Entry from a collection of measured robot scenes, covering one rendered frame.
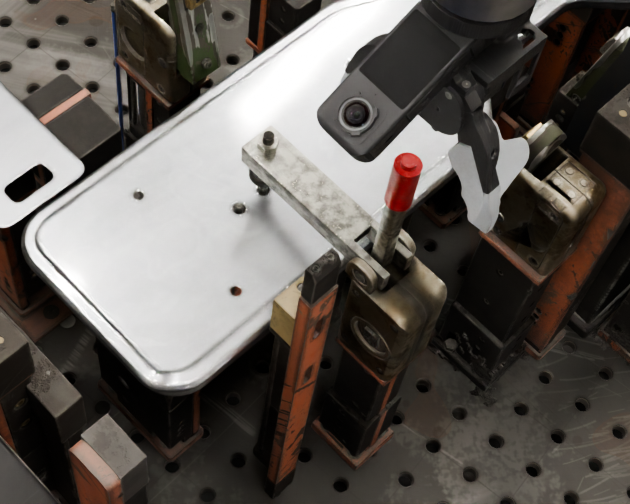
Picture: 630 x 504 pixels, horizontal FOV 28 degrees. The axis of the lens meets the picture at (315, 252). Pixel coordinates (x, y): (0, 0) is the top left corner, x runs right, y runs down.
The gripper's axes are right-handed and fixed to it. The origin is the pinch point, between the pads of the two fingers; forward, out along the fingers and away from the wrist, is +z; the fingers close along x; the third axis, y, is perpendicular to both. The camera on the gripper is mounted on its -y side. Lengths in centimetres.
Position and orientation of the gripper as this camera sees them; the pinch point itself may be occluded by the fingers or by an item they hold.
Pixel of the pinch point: (405, 173)
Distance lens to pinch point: 94.3
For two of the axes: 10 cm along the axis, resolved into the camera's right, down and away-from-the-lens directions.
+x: -7.0, -6.6, 2.9
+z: -0.9, 4.8, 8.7
